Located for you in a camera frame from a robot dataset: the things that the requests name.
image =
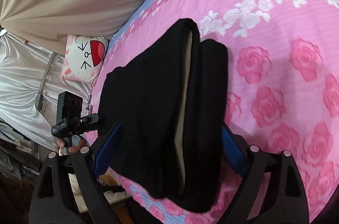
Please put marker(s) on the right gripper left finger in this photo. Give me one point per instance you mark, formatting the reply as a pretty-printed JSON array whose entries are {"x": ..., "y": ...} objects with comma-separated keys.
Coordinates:
[{"x": 53, "y": 200}]

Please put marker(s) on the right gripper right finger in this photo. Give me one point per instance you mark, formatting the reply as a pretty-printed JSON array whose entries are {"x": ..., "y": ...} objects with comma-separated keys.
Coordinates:
[{"x": 271, "y": 190}]

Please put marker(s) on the black pant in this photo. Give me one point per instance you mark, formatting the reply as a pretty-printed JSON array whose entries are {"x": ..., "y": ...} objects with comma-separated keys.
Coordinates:
[{"x": 162, "y": 115}]

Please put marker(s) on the person's left hand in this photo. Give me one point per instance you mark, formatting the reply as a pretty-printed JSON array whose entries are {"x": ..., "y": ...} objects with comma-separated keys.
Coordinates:
[{"x": 72, "y": 149}]

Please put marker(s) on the eyeglasses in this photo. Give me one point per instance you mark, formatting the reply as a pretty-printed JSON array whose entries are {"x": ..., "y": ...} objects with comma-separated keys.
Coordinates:
[{"x": 88, "y": 103}]

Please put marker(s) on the silver satin curtain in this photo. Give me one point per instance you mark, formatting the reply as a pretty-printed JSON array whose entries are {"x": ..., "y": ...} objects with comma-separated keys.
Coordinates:
[{"x": 30, "y": 85}]

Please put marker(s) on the cartoon cat face pillow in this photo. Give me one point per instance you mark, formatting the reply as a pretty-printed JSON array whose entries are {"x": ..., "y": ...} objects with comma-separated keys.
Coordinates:
[{"x": 84, "y": 57}]

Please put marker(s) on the pink rose bedsheet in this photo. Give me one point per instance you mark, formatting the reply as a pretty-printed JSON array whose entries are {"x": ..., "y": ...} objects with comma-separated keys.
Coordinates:
[{"x": 283, "y": 74}]

